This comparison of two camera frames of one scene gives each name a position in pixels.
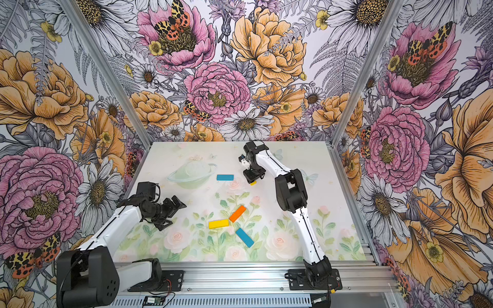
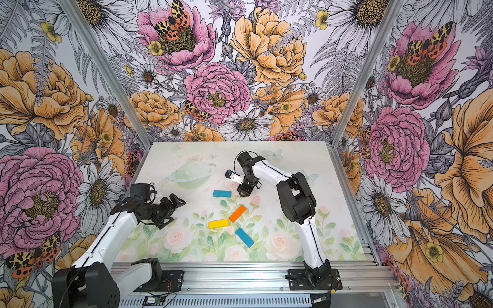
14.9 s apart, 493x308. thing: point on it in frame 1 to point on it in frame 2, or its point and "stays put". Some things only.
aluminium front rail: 359,277 stays put
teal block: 246,240 stays put
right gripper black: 251,178 to 243,189
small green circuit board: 154,300 stays put
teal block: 224,177 to 221,194
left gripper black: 171,210 stays put
